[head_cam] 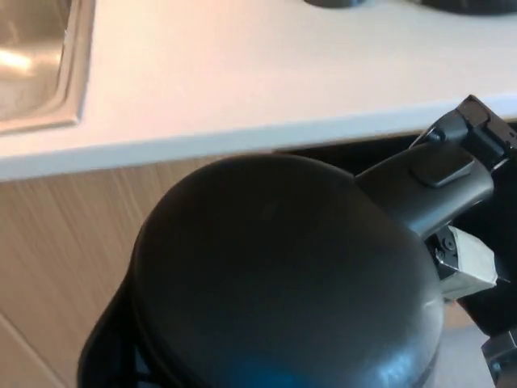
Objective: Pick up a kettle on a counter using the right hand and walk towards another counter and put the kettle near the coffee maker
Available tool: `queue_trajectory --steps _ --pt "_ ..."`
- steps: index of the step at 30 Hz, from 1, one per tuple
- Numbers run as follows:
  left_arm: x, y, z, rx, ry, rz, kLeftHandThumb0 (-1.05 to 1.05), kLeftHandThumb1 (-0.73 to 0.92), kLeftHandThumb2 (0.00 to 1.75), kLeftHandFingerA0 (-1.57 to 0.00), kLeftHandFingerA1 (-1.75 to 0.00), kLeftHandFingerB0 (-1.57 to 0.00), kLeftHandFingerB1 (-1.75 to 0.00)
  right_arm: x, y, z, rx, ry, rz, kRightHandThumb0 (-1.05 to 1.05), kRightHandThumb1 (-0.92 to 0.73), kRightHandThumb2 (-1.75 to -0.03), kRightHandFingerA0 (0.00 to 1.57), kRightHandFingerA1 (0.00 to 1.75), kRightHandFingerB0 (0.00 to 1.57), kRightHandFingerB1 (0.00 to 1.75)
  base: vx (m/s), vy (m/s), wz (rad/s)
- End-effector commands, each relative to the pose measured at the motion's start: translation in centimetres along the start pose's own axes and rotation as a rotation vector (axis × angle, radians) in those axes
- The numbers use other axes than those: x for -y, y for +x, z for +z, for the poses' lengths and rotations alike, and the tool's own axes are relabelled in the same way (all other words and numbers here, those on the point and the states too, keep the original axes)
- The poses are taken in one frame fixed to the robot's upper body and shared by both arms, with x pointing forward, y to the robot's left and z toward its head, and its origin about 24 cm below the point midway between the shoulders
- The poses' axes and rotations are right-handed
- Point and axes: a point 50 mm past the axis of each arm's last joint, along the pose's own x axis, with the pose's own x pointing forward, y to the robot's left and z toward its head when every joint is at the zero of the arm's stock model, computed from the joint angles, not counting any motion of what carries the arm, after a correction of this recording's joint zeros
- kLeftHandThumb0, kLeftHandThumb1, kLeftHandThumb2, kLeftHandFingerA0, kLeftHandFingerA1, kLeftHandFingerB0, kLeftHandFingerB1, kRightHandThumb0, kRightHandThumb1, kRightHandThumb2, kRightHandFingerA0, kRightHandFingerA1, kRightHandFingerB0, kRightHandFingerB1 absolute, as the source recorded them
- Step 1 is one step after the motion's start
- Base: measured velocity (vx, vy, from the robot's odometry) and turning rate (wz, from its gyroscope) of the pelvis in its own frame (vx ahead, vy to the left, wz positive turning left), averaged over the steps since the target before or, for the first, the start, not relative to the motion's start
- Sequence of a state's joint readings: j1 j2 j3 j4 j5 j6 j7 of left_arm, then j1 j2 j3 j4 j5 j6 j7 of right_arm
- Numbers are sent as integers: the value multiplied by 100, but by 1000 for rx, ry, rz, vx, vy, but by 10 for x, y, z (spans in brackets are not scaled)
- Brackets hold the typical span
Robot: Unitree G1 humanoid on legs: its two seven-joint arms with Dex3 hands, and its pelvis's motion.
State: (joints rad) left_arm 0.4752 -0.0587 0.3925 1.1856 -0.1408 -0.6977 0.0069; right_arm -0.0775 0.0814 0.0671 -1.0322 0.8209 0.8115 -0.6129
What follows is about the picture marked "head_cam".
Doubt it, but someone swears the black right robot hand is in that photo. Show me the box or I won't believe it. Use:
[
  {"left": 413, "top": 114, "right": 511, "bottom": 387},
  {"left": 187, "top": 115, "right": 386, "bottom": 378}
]
[{"left": 407, "top": 93, "right": 517, "bottom": 340}]

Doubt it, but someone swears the black electric kettle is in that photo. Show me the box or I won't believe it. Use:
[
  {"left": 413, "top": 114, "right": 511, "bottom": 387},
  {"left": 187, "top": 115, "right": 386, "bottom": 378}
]
[{"left": 76, "top": 151, "right": 496, "bottom": 388}]

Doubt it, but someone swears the black countertop appliance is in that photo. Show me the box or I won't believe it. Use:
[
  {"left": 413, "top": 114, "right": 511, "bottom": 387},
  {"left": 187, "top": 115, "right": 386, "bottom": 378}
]
[{"left": 419, "top": 0, "right": 517, "bottom": 17}]

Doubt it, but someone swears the stainless steel sink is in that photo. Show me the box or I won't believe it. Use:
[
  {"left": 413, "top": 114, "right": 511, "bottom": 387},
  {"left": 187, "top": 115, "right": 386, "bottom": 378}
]
[{"left": 0, "top": 0, "right": 97, "bottom": 137}]

